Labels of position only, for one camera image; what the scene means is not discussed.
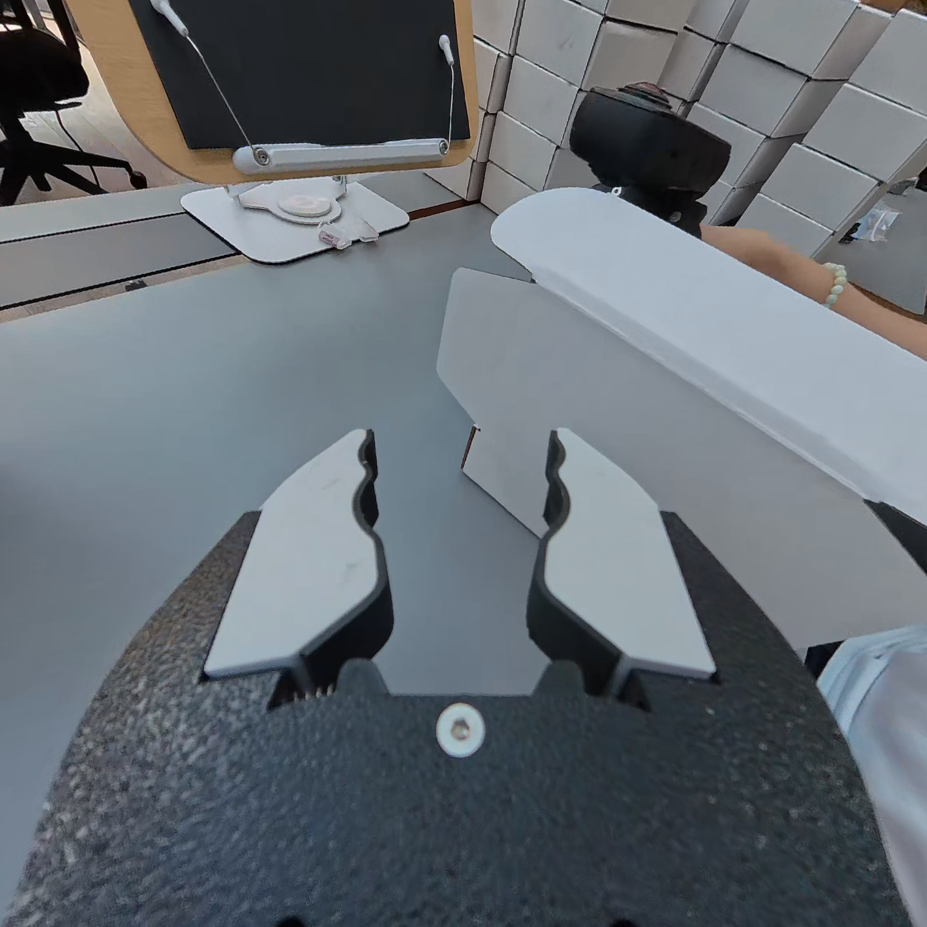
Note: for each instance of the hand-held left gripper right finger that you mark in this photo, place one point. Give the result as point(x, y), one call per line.
point(623, 579)

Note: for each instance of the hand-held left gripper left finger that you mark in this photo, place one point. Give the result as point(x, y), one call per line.
point(304, 572)

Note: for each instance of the white cardboard box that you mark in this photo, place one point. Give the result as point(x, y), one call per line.
point(724, 326)

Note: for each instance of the person's right forearm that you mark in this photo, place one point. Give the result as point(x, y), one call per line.
point(883, 318)

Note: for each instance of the stack of white cardboard boxes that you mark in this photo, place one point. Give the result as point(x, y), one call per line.
point(760, 87)

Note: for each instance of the small clear plastic bag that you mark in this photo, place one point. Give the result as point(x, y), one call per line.
point(873, 223)

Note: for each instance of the small clear plastic clip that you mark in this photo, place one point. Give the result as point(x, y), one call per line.
point(331, 237)
point(360, 230)

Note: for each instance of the person's white shirt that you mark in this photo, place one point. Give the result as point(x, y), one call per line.
point(891, 724)

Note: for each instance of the black panel on stand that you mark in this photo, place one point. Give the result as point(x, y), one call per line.
point(304, 65)

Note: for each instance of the tablet stand with black board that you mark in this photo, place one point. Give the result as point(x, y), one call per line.
point(123, 108)

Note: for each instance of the black office chair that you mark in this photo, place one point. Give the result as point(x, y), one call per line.
point(36, 72)

